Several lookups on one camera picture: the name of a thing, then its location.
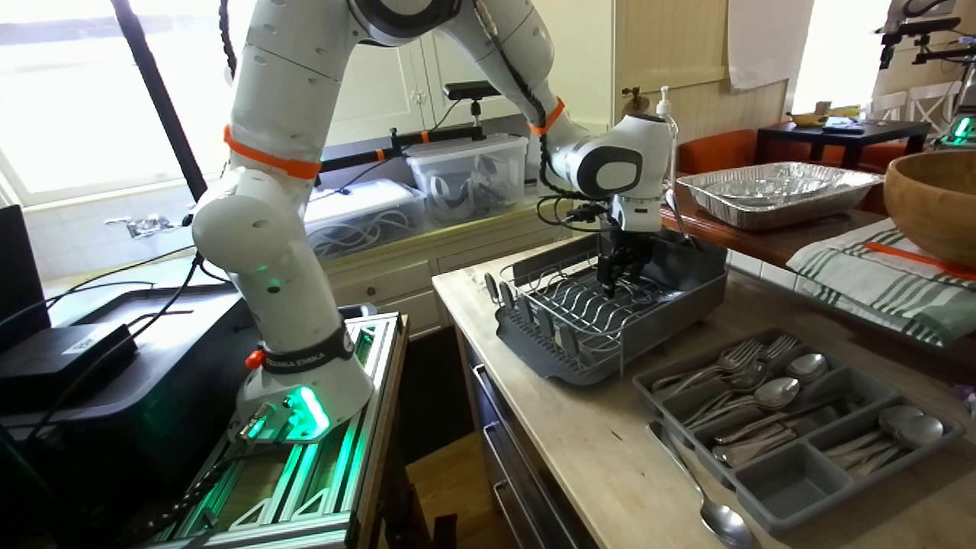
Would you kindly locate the gray cutlery tray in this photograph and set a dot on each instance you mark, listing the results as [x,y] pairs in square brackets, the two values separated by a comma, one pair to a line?
[794,489]

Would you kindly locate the dark pump bottle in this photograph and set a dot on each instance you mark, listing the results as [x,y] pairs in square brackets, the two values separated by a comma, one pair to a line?
[636,102]

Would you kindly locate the silver metal fork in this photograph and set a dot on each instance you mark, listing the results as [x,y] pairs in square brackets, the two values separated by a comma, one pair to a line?
[782,350]
[742,354]

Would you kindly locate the wooden bowl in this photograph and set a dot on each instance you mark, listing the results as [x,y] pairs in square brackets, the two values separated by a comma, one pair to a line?
[935,202]

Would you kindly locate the clear hand sanitizer bottle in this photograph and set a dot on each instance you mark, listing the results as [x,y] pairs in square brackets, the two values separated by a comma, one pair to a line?
[662,109]

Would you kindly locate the wooden island cabinet with drawers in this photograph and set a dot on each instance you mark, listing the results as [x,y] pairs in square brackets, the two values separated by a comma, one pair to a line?
[470,369]

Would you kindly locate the silver metal spoon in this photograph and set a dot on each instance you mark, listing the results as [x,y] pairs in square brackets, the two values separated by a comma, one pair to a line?
[728,520]
[810,365]
[780,393]

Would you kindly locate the black bar with orange clamps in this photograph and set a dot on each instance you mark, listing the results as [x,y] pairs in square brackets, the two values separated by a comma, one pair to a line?
[408,151]

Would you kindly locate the small silver teaspoon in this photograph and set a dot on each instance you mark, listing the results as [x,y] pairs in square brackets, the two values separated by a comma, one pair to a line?
[909,421]

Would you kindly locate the clear plastic storage bin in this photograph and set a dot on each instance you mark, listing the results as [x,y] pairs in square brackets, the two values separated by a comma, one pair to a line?
[469,185]
[355,218]

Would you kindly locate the cream low cabinet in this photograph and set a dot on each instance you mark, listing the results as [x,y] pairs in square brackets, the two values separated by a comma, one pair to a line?
[408,280]

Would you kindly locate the black camera on tripod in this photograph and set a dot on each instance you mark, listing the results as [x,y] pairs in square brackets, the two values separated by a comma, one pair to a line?
[473,90]

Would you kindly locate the black diagonal pole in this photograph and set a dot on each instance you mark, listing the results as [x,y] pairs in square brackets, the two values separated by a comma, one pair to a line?
[155,92]

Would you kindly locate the flat black device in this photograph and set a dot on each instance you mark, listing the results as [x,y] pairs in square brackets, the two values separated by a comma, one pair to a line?
[49,367]

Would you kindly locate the white wooden chair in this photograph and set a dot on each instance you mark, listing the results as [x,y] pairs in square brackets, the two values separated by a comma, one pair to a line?
[916,102]

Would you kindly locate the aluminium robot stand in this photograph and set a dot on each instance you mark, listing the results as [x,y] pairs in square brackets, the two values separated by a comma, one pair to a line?
[307,489]

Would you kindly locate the gray utensil holder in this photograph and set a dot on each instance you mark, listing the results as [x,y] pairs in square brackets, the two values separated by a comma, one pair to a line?
[704,280]

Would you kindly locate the silver table knife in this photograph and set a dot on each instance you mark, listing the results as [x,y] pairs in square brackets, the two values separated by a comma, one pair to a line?
[782,425]
[757,448]

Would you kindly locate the orange cushion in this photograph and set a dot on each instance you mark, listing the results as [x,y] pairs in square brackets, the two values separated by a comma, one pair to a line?
[713,151]

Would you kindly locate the black monitor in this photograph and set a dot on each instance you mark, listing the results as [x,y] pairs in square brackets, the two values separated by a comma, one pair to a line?
[18,275]

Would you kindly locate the small black table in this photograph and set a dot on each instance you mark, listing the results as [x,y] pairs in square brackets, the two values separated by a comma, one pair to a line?
[844,130]

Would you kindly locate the black camera rig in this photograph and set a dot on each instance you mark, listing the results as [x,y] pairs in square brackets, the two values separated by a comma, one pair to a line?
[919,27]

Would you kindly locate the aluminium foil tray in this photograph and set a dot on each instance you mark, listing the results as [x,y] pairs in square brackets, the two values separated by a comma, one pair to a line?
[772,187]

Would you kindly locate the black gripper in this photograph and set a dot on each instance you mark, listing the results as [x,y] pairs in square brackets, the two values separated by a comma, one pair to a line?
[630,247]

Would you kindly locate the white hanging paper sheet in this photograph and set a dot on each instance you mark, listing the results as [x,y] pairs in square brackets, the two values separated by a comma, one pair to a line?
[767,41]

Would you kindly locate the green striped white towel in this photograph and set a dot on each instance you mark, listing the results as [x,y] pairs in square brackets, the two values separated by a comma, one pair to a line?
[885,284]

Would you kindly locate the large black box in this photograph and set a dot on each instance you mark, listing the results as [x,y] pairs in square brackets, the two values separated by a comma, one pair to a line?
[122,448]

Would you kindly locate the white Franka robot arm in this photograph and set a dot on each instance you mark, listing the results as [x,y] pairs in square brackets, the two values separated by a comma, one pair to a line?
[277,255]

